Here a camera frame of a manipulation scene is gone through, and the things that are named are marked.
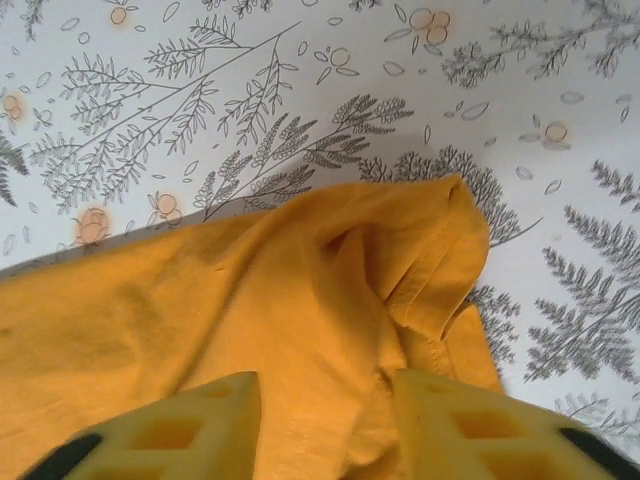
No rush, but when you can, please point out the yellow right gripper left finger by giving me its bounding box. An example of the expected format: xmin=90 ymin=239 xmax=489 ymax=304
xmin=19 ymin=370 xmax=262 ymax=480

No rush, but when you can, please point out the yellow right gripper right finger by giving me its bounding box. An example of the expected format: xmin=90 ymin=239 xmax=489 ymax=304
xmin=393 ymin=369 xmax=640 ymax=480

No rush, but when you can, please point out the orange t-shirt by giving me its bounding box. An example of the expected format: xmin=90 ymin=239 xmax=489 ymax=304
xmin=0 ymin=174 xmax=504 ymax=480

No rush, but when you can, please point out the floral table cover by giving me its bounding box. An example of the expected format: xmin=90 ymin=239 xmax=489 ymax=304
xmin=0 ymin=0 xmax=640 ymax=480

